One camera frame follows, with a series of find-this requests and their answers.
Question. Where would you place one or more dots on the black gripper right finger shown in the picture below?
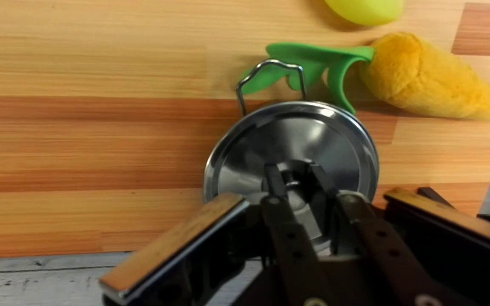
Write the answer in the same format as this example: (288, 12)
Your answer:
(426, 255)

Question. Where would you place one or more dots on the yellow plastic toy fruit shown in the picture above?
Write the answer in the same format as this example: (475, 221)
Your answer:
(365, 10)

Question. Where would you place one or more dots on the yellow plush carrot green leaves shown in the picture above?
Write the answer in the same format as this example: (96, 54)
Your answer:
(426, 73)

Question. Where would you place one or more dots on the wooden counter slab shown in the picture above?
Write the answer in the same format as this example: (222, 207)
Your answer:
(86, 141)

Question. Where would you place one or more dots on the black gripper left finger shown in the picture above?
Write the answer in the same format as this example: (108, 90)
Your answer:
(200, 260)

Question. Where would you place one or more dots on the round steel pot lid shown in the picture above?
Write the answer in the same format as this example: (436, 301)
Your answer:
(246, 153)

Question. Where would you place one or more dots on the small steel pot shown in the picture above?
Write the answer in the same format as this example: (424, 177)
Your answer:
(282, 63)

